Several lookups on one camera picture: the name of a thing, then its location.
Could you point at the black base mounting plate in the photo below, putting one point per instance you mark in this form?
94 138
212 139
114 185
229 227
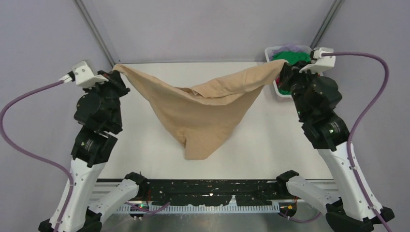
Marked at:
196 192

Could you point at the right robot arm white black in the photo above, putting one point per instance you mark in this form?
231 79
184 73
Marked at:
354 208

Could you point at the white plastic basket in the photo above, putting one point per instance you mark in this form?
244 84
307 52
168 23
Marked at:
280 94

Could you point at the white slotted cable duct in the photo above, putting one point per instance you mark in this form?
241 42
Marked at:
228 209

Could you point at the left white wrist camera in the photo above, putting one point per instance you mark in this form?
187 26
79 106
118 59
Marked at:
83 75

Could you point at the beige t shirt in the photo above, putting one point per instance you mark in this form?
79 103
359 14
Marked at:
202 118

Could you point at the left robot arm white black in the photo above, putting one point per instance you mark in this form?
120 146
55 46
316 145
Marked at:
98 111

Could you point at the green t shirt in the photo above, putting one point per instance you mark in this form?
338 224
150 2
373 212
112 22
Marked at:
292 57

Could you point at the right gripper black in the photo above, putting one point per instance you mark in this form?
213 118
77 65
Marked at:
291 72

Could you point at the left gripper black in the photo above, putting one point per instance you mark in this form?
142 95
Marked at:
115 80

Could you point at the lavender t shirt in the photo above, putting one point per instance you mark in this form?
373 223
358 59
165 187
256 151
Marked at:
289 48

